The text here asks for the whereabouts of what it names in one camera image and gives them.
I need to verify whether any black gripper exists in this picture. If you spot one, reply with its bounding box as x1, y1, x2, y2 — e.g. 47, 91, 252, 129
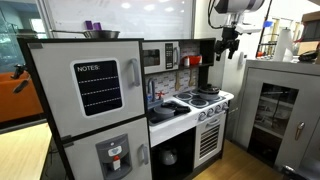
214, 27, 242, 62

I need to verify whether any grey pot with black lid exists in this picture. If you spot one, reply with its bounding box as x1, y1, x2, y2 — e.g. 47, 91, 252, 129
197, 83, 222, 102

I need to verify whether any grey stove top panel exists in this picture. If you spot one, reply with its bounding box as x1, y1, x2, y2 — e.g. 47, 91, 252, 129
173, 88, 228, 110

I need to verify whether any red bowl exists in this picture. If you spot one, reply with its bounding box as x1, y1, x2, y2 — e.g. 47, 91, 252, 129
188, 54, 203, 66

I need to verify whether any grey metal cabinet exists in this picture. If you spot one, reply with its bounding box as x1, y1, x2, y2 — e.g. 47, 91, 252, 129
233, 59, 320, 173

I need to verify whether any wooden spatula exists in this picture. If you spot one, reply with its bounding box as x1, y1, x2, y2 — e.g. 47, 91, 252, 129
174, 71, 183, 92

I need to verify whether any white paper towel roll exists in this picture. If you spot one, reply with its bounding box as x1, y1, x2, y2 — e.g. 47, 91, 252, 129
273, 28, 294, 63

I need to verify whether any toy microwave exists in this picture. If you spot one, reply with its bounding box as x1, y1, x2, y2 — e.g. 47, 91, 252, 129
142, 41, 182, 75

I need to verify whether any grey toy faucet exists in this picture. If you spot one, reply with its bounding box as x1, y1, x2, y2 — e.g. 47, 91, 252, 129
147, 78, 157, 103

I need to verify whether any black device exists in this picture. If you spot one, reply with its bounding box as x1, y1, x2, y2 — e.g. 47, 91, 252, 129
297, 49, 319, 64

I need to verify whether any white oven door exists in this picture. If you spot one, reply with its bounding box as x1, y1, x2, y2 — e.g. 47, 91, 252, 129
193, 111, 227, 169

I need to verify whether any grey lidded saucepan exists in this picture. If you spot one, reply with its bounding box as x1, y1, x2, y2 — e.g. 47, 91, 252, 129
152, 103, 177, 122

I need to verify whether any black white toy kitchen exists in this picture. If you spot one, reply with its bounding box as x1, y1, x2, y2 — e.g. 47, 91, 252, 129
17, 37, 235, 180

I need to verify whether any brown cardboard box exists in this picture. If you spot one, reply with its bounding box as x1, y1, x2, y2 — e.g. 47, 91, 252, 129
297, 11, 320, 56

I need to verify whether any grey sink basin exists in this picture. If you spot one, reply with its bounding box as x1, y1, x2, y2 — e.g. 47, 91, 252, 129
148, 99, 193, 127

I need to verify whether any whiteboard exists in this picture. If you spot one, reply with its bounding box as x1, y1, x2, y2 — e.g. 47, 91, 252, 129
43, 0, 196, 40

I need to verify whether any silver kettle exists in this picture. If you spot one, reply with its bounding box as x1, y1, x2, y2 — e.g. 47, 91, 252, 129
158, 146, 178, 167

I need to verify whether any steel frying pan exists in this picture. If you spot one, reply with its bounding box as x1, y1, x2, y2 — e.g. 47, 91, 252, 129
50, 29, 121, 40

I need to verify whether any black notes chalkboard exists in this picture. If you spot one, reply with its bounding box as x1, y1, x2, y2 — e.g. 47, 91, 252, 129
70, 58, 124, 118

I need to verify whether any grey water dispenser panel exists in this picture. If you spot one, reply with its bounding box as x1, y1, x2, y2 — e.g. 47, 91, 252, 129
95, 133, 133, 180

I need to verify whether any white upper fridge door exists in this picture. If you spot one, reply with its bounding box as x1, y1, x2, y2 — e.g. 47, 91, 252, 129
27, 40, 146, 138

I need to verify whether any white fridge door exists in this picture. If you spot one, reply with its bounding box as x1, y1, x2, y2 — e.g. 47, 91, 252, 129
27, 40, 146, 138
63, 117, 153, 180

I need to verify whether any white lower fridge door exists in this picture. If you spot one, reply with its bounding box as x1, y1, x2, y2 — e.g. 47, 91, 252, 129
63, 117, 153, 180

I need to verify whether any orange sofa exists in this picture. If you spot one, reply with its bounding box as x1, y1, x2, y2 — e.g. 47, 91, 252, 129
0, 71, 45, 124

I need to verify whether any wooden table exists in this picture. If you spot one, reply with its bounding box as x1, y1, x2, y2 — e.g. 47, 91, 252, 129
0, 122, 53, 180

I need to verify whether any white wrist mount plate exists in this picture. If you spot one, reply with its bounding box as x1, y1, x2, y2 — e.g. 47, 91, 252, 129
234, 23, 263, 35

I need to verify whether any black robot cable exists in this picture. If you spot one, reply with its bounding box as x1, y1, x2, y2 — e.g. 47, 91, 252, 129
207, 0, 217, 30

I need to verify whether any wire shelf rack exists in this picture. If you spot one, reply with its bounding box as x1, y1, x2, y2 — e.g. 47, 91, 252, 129
255, 18, 279, 59

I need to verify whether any metal cabinet door handle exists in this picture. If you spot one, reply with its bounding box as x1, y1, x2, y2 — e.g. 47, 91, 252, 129
294, 122, 306, 142

